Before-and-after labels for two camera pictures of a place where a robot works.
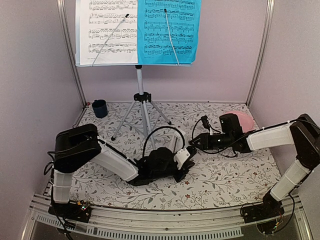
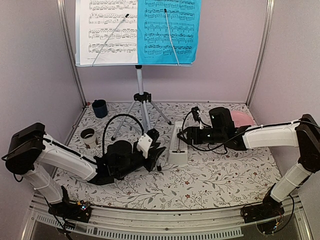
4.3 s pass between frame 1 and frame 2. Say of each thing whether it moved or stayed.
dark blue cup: stayed
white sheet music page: stayed
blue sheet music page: stayed
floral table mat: stayed
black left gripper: moved
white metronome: moved
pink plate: stayed
